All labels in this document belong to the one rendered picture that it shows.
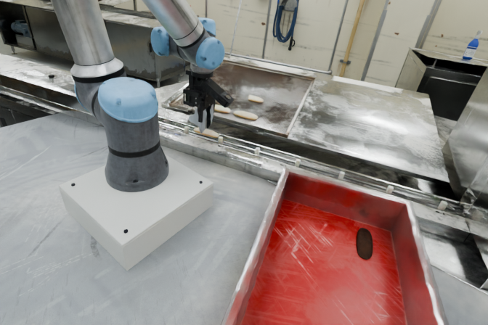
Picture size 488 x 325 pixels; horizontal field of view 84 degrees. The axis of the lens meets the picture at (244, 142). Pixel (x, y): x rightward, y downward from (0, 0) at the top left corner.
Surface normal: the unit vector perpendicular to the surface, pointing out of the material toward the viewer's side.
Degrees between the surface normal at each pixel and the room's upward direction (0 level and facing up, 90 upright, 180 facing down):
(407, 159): 10
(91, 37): 91
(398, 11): 90
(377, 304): 0
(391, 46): 90
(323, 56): 90
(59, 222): 0
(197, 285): 0
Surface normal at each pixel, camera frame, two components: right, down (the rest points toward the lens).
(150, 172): 0.70, 0.14
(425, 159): 0.03, -0.77
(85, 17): 0.67, 0.44
